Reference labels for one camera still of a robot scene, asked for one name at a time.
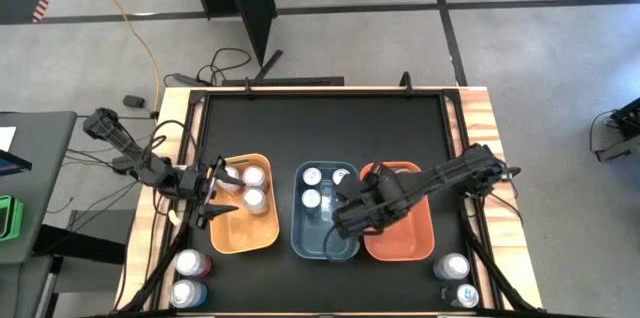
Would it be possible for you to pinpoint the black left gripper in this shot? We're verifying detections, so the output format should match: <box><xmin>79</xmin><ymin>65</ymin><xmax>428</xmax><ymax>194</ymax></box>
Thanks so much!
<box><xmin>177</xmin><ymin>155</ymin><xmax>247</xmax><ymax>230</ymax></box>

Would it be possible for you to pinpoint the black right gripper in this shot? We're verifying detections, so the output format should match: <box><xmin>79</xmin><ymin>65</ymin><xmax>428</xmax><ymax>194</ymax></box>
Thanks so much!
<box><xmin>332</xmin><ymin>163</ymin><xmax>426</xmax><ymax>239</ymax></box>

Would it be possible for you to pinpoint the dark blue soda can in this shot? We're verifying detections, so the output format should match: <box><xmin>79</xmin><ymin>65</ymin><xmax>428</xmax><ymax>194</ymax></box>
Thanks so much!
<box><xmin>300</xmin><ymin>188</ymin><xmax>323</xmax><ymax>218</ymax></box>
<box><xmin>331</xmin><ymin>167</ymin><xmax>352</xmax><ymax>187</ymax></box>
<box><xmin>440</xmin><ymin>282</ymin><xmax>481</xmax><ymax>309</ymax></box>
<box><xmin>301</xmin><ymin>166</ymin><xmax>324</xmax><ymax>188</ymax></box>

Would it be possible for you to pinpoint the yellow plastic bin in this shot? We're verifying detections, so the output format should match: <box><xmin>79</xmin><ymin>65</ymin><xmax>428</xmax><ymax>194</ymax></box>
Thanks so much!
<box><xmin>208</xmin><ymin>152</ymin><xmax>281</xmax><ymax>255</ymax></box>

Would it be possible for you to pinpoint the blue-grey plastic bin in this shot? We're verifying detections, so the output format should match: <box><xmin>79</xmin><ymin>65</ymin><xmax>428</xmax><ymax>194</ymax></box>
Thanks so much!
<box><xmin>290</xmin><ymin>160</ymin><xmax>362</xmax><ymax>262</ymax></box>

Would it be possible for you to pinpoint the orange plastic bin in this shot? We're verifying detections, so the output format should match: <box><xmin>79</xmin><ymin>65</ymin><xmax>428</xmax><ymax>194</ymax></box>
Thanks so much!
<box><xmin>359</xmin><ymin>160</ymin><xmax>436</xmax><ymax>262</ymax></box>

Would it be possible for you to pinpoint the black power strip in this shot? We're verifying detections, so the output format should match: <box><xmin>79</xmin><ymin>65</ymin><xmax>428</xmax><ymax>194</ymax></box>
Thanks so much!
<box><xmin>221</xmin><ymin>76</ymin><xmax>346</xmax><ymax>88</ymax></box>

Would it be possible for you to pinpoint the black desk base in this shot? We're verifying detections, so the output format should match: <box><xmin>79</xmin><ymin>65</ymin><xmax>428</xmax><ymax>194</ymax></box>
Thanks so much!
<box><xmin>32</xmin><ymin>224</ymin><xmax>127</xmax><ymax>265</ymax></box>

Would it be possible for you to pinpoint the grey desk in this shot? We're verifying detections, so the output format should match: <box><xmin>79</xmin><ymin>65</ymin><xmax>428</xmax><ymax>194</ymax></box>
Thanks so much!
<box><xmin>0</xmin><ymin>110</ymin><xmax>79</xmax><ymax>265</ymax></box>

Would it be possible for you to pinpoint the green tray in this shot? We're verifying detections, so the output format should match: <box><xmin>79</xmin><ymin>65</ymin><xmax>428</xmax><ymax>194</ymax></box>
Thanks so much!
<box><xmin>0</xmin><ymin>194</ymin><xmax>25</xmax><ymax>243</ymax></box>

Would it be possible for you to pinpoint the dark tablet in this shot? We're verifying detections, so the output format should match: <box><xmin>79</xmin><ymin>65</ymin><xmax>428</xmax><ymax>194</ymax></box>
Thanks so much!
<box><xmin>0</xmin><ymin>149</ymin><xmax>33</xmax><ymax>177</ymax></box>

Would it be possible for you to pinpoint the white paper sheet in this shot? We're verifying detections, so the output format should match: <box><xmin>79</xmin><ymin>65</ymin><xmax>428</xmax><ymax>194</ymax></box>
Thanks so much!
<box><xmin>0</xmin><ymin>126</ymin><xmax>18</xmax><ymax>152</ymax></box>

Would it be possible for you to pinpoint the black equipment stand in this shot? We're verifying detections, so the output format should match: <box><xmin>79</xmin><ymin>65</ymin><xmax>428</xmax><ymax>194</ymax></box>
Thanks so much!
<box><xmin>595</xmin><ymin>96</ymin><xmax>640</xmax><ymax>163</ymax></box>

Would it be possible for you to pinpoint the black aluminium table frame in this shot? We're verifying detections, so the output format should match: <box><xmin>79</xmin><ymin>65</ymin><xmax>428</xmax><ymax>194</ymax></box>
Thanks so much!
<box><xmin>115</xmin><ymin>85</ymin><xmax>544</xmax><ymax>318</ymax></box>

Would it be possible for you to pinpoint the black tangled floor cable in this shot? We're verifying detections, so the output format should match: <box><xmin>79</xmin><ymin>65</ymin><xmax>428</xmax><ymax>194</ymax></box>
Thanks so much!
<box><xmin>163</xmin><ymin>47</ymin><xmax>253</xmax><ymax>87</ymax></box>

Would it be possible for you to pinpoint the yellow floor cable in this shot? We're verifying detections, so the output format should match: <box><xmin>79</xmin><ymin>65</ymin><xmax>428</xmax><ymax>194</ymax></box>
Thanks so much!
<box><xmin>82</xmin><ymin>0</ymin><xmax>162</xmax><ymax>112</ymax></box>

